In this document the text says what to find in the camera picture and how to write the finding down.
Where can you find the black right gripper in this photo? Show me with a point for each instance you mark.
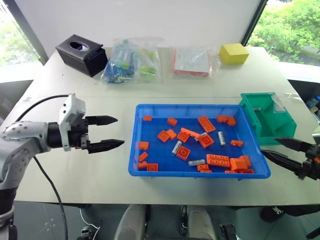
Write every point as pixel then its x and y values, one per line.
pixel 312 165

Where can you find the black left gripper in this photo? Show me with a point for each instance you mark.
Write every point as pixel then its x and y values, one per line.
pixel 77 135

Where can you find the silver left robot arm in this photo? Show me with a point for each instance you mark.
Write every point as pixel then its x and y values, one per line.
pixel 22 140

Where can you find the green plastic bin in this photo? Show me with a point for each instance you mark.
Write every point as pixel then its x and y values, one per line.
pixel 277 125

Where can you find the black tissue box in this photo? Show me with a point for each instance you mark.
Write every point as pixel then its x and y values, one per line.
pixel 82 57

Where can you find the yellow block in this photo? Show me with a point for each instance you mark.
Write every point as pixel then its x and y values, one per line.
pixel 233 53

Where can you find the small orange block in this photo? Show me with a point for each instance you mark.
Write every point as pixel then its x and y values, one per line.
pixel 202 167
pixel 143 156
pixel 147 118
pixel 172 121
pixel 152 167
pixel 236 143
pixel 143 145
pixel 142 164
pixel 221 118
pixel 231 121

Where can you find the blue bottle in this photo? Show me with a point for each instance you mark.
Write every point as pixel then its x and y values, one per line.
pixel 313 102

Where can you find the square orange block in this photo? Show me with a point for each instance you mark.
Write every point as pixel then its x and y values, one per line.
pixel 172 134
pixel 183 152
pixel 206 141
pixel 183 137
pixel 163 136

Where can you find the blue plastic tray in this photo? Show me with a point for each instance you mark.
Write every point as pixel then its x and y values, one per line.
pixel 160 155

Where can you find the black rounded object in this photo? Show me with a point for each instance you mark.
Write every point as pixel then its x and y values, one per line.
pixel 271 214

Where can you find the orange 2x4 plastic building brick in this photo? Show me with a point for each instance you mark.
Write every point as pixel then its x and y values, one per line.
pixel 218 160

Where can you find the plastic bag of blue-green tubes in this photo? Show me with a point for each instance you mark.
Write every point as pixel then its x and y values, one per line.
pixel 130 62

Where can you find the long orange plastic brick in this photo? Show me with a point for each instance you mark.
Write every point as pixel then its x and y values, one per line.
pixel 190 131

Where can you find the orange plastic brick plate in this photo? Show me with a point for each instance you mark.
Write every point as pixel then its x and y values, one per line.
pixel 206 124

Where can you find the grey rounded robot leg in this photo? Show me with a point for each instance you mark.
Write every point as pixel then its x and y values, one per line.
pixel 200 222
pixel 131 222

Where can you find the plastic bag of red-white cards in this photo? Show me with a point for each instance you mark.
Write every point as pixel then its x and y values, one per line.
pixel 191 61

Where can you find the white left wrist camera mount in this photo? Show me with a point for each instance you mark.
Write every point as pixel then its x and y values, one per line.
pixel 72 105

